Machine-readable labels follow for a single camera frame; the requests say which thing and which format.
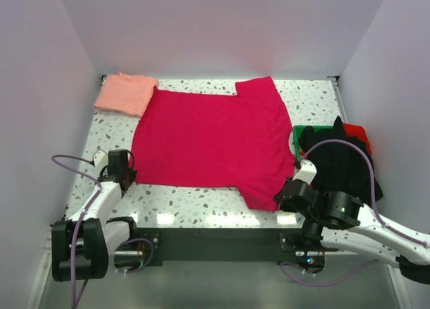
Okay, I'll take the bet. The green plastic bin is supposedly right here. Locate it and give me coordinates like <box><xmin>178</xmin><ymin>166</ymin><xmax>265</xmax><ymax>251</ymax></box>
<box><xmin>291</xmin><ymin>125</ymin><xmax>333</xmax><ymax>158</ymax></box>

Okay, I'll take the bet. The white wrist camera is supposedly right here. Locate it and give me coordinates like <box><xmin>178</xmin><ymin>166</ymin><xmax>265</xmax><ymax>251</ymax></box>
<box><xmin>293</xmin><ymin>159</ymin><xmax>317</xmax><ymax>185</ymax></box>
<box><xmin>92</xmin><ymin>149</ymin><xmax>108</xmax><ymax>169</ymax></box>

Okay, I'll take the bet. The folded peach t-shirt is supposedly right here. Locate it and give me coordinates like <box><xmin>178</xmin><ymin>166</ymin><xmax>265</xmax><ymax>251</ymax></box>
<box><xmin>93</xmin><ymin>73</ymin><xmax>159</xmax><ymax>117</ymax></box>

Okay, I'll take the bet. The red garment in bin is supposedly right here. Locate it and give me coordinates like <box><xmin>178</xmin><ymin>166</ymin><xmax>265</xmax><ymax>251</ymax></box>
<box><xmin>343</xmin><ymin>123</ymin><xmax>372</xmax><ymax>155</ymax></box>

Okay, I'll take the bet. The black garment in bin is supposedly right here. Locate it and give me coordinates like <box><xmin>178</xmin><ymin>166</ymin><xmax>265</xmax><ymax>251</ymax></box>
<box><xmin>299</xmin><ymin>118</ymin><xmax>372</xmax><ymax>205</ymax></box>

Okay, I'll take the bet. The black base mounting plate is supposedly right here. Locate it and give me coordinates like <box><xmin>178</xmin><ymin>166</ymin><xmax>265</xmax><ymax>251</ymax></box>
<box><xmin>113</xmin><ymin>226</ymin><xmax>338</xmax><ymax>273</ymax></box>

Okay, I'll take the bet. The crimson red t-shirt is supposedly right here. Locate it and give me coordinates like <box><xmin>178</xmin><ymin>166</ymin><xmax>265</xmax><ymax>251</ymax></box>
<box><xmin>132</xmin><ymin>77</ymin><xmax>294</xmax><ymax>212</ymax></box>

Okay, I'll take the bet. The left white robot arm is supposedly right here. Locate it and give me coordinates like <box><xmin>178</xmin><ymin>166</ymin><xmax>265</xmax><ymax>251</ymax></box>
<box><xmin>51</xmin><ymin>149</ymin><xmax>139</xmax><ymax>281</ymax></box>

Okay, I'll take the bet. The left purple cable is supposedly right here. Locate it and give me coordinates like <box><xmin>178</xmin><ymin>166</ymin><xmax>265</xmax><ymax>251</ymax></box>
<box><xmin>50</xmin><ymin>154</ymin><xmax>155</xmax><ymax>309</ymax></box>

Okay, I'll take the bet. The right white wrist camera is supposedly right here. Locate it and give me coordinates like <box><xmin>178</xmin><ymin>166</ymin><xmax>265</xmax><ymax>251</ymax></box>
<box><xmin>293</xmin><ymin>159</ymin><xmax>317</xmax><ymax>185</ymax></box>

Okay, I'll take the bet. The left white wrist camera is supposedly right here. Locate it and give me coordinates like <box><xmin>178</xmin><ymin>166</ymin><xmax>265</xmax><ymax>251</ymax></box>
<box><xmin>92</xmin><ymin>149</ymin><xmax>108</xmax><ymax>169</ymax></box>

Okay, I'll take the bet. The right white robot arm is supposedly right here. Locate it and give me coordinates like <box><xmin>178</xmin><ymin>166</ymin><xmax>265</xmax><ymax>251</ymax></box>
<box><xmin>274</xmin><ymin>179</ymin><xmax>429</xmax><ymax>284</ymax></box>

